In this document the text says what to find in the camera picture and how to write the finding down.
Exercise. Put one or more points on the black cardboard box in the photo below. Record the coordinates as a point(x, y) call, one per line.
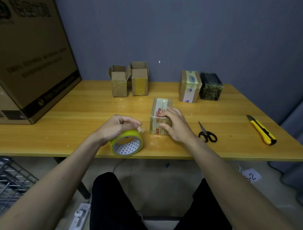
point(211, 86)

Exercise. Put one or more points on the person's right hand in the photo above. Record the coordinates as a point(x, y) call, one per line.
point(177, 125)

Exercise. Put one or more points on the small carton yellow tape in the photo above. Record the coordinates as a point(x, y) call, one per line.
point(139, 83)

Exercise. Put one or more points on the person's left hand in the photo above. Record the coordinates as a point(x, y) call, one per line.
point(113, 129)

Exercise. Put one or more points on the white power strip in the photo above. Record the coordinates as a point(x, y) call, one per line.
point(80, 215)

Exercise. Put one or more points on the grey pleated curtain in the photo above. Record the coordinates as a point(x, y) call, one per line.
point(293, 154)

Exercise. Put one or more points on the person's right forearm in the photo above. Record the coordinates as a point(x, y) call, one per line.
point(243, 192)

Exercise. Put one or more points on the large flat brown carton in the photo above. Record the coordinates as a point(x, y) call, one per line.
point(33, 59)

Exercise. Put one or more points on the yellow utility knife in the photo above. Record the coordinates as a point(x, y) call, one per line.
point(262, 131)

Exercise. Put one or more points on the yellow tape roll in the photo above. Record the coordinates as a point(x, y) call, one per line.
point(132, 133)

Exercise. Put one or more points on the brown box with white label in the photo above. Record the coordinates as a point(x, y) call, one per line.
point(189, 87)

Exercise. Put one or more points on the person's left forearm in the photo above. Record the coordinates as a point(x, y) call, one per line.
point(47, 187)

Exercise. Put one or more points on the white paper floor label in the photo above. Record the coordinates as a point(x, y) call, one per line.
point(251, 175)

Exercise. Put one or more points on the small carton red label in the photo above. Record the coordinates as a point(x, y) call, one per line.
point(157, 104)

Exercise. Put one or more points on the person's black trousers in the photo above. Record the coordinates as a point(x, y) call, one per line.
point(111, 203)

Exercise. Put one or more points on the black table leg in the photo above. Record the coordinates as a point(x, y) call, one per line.
point(84, 190)

